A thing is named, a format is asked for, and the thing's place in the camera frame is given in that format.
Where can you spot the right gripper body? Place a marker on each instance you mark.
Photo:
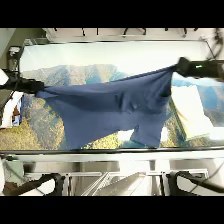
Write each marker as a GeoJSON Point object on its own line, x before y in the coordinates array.
{"type": "Point", "coordinates": [187, 68]}

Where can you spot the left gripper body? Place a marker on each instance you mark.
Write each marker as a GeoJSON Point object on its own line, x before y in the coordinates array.
{"type": "Point", "coordinates": [32, 86]}

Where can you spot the blue T-shirt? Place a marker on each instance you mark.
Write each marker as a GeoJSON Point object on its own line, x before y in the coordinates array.
{"type": "Point", "coordinates": [106, 106]}

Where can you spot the cream garment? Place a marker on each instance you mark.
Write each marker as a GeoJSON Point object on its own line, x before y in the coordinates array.
{"type": "Point", "coordinates": [190, 106]}

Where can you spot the silver frame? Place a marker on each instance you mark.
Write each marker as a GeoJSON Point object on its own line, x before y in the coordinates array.
{"type": "Point", "coordinates": [100, 157]}

